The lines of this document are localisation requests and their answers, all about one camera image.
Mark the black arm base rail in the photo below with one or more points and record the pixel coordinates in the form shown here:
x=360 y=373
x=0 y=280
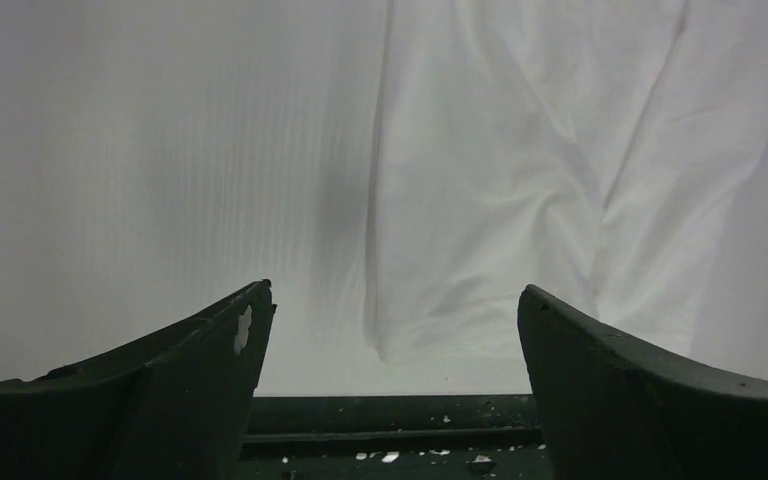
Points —
x=470 y=437

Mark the white printed t-shirt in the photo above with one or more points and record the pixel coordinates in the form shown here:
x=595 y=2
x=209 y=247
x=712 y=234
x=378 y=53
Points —
x=614 y=153

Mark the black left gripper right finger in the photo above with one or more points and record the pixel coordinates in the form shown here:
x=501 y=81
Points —
x=613 y=406

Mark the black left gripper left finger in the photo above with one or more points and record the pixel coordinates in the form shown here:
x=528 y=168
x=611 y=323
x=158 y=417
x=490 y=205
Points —
x=173 y=404

